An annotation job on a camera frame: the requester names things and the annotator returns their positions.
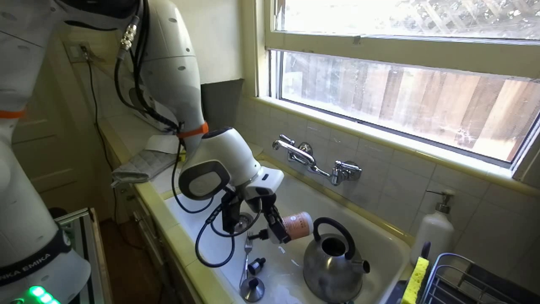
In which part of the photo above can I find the wall outlet plate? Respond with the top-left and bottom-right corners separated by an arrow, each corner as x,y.
62,41 -> 90,64

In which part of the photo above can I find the chrome wall faucet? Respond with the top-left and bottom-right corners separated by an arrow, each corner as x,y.
271,133 -> 364,188

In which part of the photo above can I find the white pump dispenser bottle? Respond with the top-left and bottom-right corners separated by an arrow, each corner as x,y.
411,189 -> 457,267

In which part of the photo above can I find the small steel and black cap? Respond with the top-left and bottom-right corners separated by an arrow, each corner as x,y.
246,257 -> 268,277

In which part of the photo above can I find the white ceramic sink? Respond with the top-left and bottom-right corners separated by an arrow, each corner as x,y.
165,159 -> 413,304

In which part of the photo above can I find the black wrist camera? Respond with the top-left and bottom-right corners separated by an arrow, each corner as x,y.
219,189 -> 244,235

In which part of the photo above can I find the metal stove edge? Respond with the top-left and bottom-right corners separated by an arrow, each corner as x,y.
55,206 -> 114,304

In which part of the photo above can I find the black wall power cable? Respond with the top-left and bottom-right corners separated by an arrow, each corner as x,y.
82,49 -> 116,171

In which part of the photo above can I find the grey folded cloth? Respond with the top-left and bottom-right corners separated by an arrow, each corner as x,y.
109,147 -> 180,189

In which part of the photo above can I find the orange label hand soap bottle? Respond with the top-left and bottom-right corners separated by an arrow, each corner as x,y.
246,211 -> 315,245

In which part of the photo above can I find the yellow green sponge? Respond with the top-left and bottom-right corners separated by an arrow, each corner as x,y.
399,255 -> 431,304

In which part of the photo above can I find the round steel cup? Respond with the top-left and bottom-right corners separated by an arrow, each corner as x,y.
237,274 -> 266,304

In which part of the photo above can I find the steel kettle with black handle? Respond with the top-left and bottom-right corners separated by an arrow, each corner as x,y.
301,216 -> 372,304

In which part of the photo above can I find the wire dish rack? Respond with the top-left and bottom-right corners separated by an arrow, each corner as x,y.
419,252 -> 540,304

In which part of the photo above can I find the cream window frame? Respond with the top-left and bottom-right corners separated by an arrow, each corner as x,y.
241,0 -> 540,182

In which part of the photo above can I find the metal fork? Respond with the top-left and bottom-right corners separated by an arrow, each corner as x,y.
241,238 -> 256,284

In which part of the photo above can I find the white panelled door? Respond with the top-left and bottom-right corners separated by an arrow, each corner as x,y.
9,22 -> 114,223

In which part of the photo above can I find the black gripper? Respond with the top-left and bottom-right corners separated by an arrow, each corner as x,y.
241,184 -> 293,245

